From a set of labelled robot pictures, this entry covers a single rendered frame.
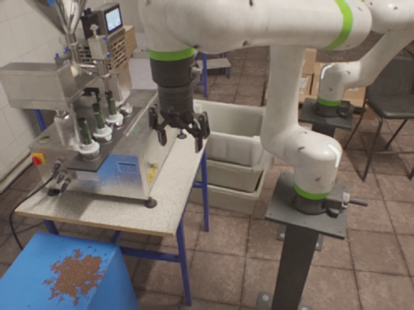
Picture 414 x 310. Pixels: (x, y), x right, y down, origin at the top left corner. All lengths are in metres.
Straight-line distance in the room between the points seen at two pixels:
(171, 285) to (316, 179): 1.26
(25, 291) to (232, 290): 1.09
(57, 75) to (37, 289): 0.83
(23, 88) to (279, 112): 0.92
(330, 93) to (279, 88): 0.68
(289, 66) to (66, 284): 1.15
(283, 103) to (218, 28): 0.56
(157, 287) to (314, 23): 1.70
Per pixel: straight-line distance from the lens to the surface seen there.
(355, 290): 2.13
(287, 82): 0.98
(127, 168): 1.27
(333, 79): 1.62
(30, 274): 1.53
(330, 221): 1.12
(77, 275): 1.44
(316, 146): 1.00
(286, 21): 0.61
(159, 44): 0.62
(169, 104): 0.67
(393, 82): 2.92
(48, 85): 1.26
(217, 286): 2.00
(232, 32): 0.50
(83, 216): 1.43
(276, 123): 1.04
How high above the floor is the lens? 1.71
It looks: 36 degrees down
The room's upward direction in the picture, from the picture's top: 2 degrees counter-clockwise
